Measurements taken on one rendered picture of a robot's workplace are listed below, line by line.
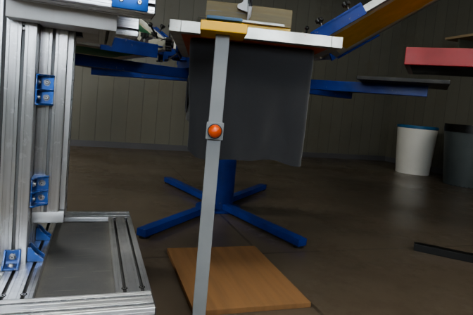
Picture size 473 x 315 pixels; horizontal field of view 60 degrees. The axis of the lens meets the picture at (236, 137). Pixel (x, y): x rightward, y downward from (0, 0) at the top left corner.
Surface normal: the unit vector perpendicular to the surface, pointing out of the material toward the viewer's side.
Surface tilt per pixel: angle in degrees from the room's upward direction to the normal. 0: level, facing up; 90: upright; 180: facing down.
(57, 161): 90
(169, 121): 90
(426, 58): 90
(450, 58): 90
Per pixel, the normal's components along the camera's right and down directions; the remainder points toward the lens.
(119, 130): 0.33, 0.11
